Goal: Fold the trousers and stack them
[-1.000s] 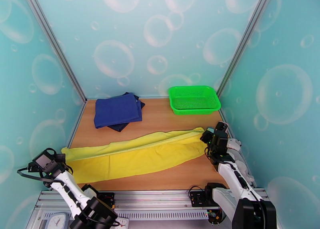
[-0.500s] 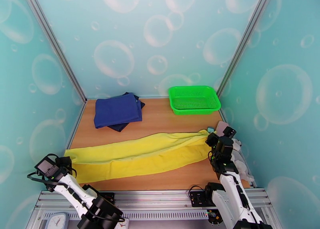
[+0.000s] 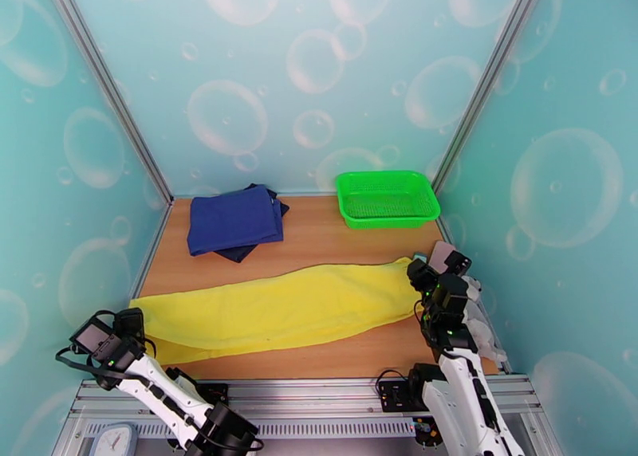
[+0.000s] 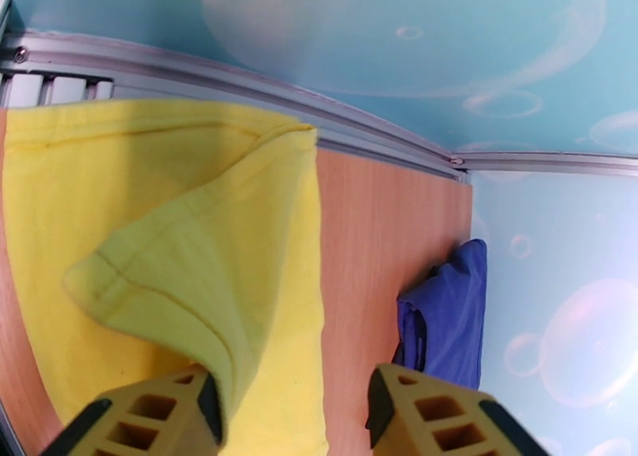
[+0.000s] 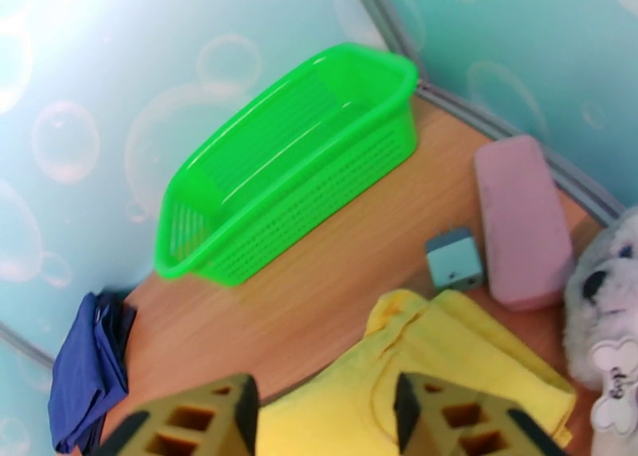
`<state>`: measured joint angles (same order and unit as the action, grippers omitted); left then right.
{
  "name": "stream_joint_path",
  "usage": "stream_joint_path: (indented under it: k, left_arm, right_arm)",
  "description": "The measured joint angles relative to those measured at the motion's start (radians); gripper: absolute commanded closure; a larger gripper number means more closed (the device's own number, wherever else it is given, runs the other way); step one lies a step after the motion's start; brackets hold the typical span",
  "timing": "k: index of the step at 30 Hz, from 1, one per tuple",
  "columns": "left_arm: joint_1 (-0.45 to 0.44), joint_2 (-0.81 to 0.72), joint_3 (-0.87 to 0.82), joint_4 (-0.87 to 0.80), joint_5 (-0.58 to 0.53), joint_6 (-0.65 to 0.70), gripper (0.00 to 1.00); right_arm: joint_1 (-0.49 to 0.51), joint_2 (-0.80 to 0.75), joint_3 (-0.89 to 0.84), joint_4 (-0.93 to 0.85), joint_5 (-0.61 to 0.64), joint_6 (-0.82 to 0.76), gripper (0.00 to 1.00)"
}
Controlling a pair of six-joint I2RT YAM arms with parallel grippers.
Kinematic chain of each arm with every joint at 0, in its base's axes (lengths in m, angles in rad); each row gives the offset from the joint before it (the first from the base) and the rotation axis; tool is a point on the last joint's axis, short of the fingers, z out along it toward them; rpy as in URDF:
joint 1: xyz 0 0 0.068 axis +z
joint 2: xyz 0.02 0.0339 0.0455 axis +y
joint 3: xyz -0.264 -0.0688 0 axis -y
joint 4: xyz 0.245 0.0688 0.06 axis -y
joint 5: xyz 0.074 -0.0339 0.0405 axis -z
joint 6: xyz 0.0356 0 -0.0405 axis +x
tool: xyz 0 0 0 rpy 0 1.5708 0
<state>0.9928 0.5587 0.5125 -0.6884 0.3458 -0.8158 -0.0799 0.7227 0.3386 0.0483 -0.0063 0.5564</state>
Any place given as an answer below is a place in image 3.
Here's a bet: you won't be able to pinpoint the aluminium corner post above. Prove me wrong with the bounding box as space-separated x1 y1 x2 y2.
427 0 553 201
38 0 175 206

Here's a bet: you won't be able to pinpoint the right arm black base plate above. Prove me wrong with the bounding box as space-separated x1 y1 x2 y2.
376 379 425 414

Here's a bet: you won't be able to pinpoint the blue alarm clock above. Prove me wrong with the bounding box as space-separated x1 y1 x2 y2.
93 422 140 456

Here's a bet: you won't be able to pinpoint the aluminium mounting rail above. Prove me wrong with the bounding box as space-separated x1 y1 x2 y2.
69 375 542 423

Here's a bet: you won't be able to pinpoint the navy folded trousers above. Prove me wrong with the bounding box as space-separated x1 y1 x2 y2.
214 185 291 265

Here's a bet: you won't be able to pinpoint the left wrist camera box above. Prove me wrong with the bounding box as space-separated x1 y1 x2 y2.
69 319 115 357

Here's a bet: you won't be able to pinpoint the green plastic mesh basket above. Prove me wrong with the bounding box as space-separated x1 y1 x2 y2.
336 170 442 230

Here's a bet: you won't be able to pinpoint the white grey plush toy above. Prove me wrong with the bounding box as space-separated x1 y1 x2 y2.
462 273 509 365

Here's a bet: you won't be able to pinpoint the white slotted cable duct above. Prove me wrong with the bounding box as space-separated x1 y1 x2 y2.
81 419 418 441

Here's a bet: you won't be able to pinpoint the yellow trousers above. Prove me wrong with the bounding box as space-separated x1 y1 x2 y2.
128 256 425 366

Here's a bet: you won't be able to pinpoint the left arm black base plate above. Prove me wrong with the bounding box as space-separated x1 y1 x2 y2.
196 381 231 407

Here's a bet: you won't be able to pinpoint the pink rounded case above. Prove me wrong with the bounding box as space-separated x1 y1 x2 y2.
429 240 457 271

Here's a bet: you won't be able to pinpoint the royal blue folded trousers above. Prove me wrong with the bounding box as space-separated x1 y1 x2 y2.
187 184 284 257

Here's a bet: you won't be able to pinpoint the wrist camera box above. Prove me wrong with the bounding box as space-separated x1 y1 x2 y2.
443 250 473 277
69 319 115 357

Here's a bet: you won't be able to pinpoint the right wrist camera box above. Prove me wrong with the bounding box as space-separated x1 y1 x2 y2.
443 250 473 277

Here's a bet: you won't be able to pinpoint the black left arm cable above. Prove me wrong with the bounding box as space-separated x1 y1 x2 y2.
54 342 132 379

